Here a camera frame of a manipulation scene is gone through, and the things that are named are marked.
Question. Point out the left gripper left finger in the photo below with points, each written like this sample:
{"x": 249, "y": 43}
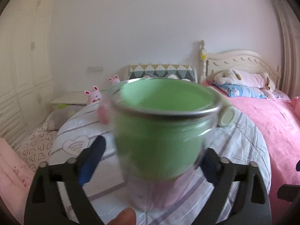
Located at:
{"x": 44, "y": 204}

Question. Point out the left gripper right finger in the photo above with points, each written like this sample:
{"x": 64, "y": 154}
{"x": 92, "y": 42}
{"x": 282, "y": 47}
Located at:
{"x": 251, "y": 204}

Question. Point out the green pink tin can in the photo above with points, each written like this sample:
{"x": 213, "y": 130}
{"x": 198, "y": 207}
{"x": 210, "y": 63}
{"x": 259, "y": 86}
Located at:
{"x": 160, "y": 125}

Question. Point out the pale green cup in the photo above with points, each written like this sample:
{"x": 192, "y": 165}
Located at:
{"x": 226, "y": 111}

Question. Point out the small pink cup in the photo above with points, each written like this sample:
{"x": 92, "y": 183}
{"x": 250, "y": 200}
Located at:
{"x": 103, "y": 112}

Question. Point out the folded pink blanket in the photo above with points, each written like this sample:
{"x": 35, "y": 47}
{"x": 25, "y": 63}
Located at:
{"x": 16, "y": 180}

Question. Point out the heart pattern bedsheet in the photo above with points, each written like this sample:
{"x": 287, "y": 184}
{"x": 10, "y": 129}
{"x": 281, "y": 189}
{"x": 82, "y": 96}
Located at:
{"x": 37, "y": 147}

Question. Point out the striped white round quilt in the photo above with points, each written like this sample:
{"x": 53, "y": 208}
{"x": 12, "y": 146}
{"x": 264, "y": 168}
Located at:
{"x": 170, "y": 201}

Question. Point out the pink bedspread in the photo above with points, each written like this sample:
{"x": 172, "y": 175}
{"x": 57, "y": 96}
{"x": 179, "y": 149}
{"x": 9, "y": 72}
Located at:
{"x": 279, "y": 126}

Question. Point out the grey dotted pillow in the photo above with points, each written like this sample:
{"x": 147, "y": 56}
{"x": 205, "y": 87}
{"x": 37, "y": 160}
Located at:
{"x": 60, "y": 116}

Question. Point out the white bedside table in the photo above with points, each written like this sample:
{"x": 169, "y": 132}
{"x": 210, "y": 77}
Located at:
{"x": 70, "y": 98}

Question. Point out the white dog plush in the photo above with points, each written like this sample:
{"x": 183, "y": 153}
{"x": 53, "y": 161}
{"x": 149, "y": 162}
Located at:
{"x": 241, "y": 78}

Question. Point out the blue cartoon pillow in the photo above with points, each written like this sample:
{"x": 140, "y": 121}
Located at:
{"x": 241, "y": 91}

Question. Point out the pink bunny plush front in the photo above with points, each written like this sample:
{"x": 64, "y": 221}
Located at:
{"x": 93, "y": 96}

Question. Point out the pink bunny plush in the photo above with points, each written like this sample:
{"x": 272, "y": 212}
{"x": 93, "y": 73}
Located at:
{"x": 114, "y": 80}
{"x": 93, "y": 96}

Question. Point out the pink bunny plush back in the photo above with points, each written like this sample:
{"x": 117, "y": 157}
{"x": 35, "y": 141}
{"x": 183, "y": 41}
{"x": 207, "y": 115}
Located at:
{"x": 114, "y": 80}

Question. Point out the triangle pattern pillow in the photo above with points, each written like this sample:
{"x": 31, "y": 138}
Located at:
{"x": 183, "y": 71}

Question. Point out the cream wooden headboard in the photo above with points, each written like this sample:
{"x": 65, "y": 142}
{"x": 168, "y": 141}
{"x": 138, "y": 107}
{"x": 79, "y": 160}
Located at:
{"x": 211, "y": 64}

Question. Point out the grey cat plush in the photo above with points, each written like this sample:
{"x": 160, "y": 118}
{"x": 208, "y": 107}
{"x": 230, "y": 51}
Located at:
{"x": 169, "y": 76}

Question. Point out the cream wardrobe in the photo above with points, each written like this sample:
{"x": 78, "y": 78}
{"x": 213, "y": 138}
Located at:
{"x": 27, "y": 86}

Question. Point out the wall socket plate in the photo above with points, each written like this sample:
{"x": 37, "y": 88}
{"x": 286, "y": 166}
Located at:
{"x": 94, "y": 69}

